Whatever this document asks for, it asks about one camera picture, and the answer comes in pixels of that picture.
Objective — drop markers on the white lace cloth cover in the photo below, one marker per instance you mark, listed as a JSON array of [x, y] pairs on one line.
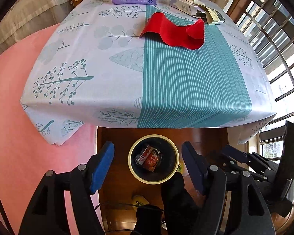
[[28, 16]]

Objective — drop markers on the round blue trash bin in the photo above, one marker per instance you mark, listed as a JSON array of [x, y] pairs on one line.
[[169, 161]]

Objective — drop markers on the metal window grille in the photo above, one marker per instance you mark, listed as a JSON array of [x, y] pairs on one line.
[[269, 28]]

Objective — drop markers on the pink bed sheet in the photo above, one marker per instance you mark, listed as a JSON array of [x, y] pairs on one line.
[[25, 155]]

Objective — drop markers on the white purple carton box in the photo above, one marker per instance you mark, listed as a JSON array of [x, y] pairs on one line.
[[187, 7]]

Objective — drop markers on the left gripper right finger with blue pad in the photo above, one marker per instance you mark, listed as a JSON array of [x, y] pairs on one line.
[[210, 181]]

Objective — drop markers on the left yellow slipper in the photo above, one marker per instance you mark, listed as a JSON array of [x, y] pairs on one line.
[[138, 200]]

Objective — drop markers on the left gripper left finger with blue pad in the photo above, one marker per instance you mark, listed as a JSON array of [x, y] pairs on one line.
[[84, 181]]

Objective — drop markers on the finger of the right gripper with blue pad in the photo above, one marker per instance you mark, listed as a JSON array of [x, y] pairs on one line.
[[254, 161]]

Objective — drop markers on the black trouser legs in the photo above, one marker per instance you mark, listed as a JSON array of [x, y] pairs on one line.
[[180, 211]]

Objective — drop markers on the white teal patterned tablecloth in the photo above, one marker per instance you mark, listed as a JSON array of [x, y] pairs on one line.
[[97, 68]]

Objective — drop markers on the green beige paper box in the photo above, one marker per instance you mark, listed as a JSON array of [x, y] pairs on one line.
[[209, 15]]

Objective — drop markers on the red snack wrapper in bin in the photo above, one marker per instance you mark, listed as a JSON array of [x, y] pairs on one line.
[[150, 158]]

